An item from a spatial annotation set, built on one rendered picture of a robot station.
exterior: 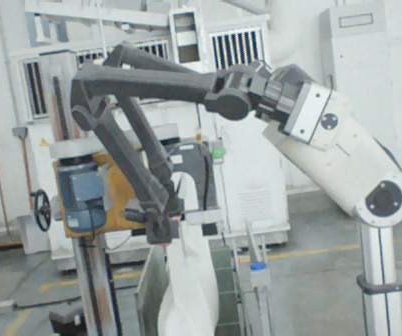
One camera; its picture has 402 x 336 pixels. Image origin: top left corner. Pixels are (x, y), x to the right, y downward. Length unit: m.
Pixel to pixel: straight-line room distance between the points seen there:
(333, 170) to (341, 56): 4.39
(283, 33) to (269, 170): 1.27
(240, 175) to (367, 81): 1.70
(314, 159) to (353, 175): 0.12
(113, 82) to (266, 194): 3.79
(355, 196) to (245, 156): 3.49
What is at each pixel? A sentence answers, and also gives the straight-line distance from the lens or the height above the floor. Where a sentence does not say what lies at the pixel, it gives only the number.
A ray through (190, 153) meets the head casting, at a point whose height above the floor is 1.30.
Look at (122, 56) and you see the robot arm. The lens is 1.76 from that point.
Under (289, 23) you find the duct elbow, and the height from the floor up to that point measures 2.02.
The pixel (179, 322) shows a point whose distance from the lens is 1.82.
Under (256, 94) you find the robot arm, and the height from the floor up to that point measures 1.51.
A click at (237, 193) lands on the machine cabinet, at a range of 4.91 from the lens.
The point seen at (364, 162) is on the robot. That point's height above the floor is 1.31.
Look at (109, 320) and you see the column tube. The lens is 2.39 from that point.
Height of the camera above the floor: 1.54
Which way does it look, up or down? 9 degrees down
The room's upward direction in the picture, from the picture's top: 8 degrees counter-clockwise
